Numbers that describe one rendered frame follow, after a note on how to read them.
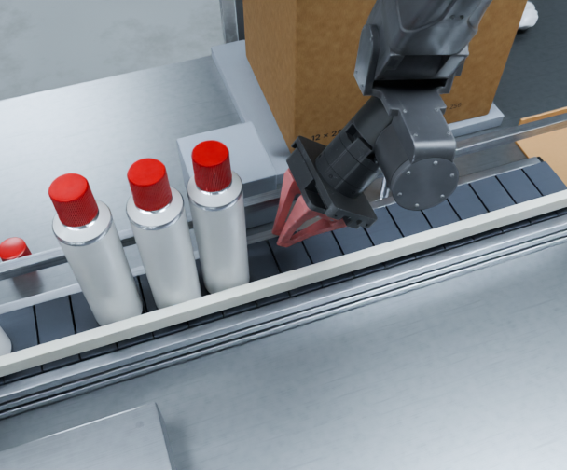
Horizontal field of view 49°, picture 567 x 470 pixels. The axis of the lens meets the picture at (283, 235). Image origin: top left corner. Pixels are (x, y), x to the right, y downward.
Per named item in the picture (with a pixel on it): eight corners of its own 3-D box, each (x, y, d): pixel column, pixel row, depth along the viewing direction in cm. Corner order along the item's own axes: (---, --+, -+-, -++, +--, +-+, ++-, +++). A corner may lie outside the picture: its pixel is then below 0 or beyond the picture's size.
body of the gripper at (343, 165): (322, 220, 59) (375, 165, 55) (285, 146, 64) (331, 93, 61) (366, 232, 63) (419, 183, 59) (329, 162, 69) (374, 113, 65)
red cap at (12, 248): (4, 256, 78) (-7, 241, 76) (31, 247, 79) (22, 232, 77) (8, 278, 77) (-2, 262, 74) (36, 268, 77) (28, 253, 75)
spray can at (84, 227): (99, 338, 66) (38, 217, 50) (91, 298, 69) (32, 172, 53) (148, 324, 67) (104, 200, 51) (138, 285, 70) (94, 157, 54)
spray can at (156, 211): (160, 324, 67) (120, 200, 51) (150, 285, 70) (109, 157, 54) (207, 311, 68) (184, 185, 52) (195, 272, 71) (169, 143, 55)
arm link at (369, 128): (428, 89, 61) (386, 61, 58) (453, 131, 56) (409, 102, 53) (380, 140, 64) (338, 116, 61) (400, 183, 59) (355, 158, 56)
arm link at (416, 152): (459, 16, 54) (363, 16, 53) (514, 86, 46) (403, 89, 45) (426, 131, 63) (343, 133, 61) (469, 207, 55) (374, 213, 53)
